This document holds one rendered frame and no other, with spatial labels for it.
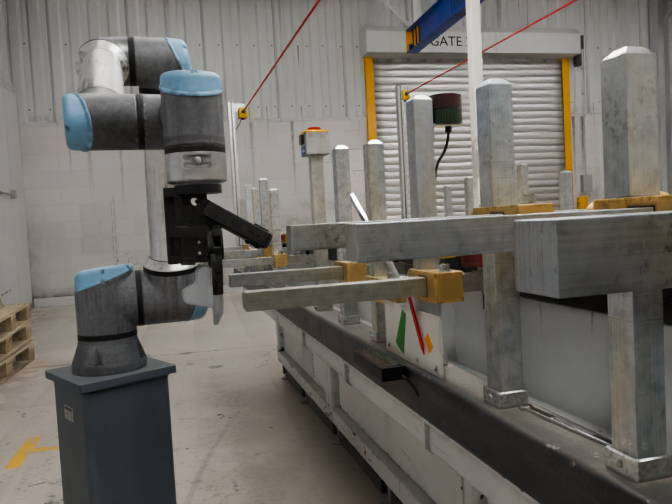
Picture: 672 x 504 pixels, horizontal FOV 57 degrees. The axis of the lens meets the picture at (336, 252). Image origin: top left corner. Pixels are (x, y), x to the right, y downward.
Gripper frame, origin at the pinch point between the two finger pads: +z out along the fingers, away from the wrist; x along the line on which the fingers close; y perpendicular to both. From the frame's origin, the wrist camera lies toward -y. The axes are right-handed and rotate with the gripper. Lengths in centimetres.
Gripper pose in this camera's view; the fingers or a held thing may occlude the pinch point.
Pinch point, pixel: (219, 315)
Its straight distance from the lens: 97.8
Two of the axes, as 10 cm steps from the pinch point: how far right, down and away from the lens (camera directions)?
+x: 2.7, 0.4, -9.6
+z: 0.5, 10.0, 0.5
